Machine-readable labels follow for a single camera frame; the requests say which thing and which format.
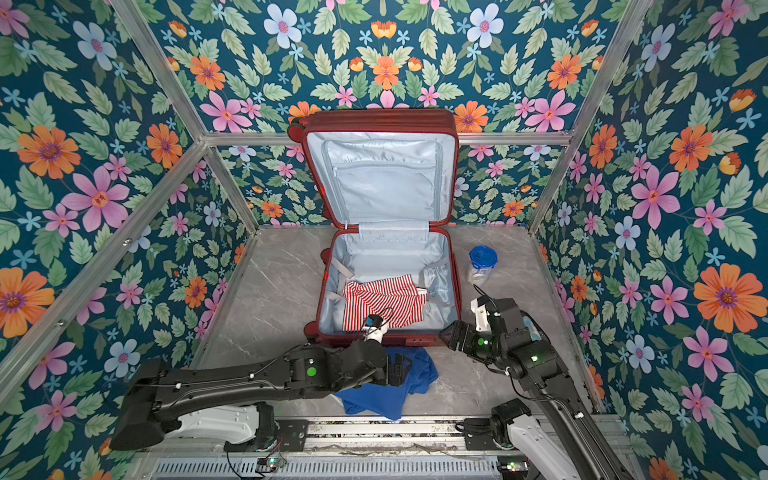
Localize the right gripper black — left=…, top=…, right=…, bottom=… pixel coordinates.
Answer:
left=437, top=320, right=508, bottom=363

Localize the blue shirt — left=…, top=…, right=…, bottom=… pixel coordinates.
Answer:
left=335, top=347, right=438, bottom=421

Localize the red white striped shirt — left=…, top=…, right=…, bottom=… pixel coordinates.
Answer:
left=343, top=275, right=428, bottom=332

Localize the clear toiletry pouch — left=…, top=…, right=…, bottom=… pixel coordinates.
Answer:
left=523, top=315, right=542, bottom=342

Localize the clear jar blue lid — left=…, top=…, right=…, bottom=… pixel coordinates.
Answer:
left=467, top=245, right=498, bottom=286

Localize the red hard-shell suitcase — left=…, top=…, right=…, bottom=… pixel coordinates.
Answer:
left=288, top=108, right=461, bottom=347

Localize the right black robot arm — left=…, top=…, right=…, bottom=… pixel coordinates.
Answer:
left=439, top=293, right=632, bottom=479

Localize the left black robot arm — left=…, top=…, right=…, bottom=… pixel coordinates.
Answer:
left=111, top=340, right=413, bottom=451

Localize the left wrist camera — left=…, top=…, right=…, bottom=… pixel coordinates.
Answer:
left=362, top=314, right=388, bottom=343

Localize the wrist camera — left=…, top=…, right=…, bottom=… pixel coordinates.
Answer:
left=362, top=314, right=388, bottom=343
left=470, top=295, right=491, bottom=333

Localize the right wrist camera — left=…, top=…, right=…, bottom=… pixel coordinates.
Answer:
left=470, top=295, right=491, bottom=333

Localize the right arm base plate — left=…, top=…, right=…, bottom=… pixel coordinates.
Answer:
left=455, top=417, right=513, bottom=451

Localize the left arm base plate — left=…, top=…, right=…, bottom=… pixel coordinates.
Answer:
left=224, top=419, right=310, bottom=453

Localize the white slotted cable duct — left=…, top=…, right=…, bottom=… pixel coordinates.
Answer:
left=149, top=456, right=502, bottom=479

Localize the aluminium cage frame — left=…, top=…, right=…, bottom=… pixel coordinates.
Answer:
left=1, top=1, right=655, bottom=405

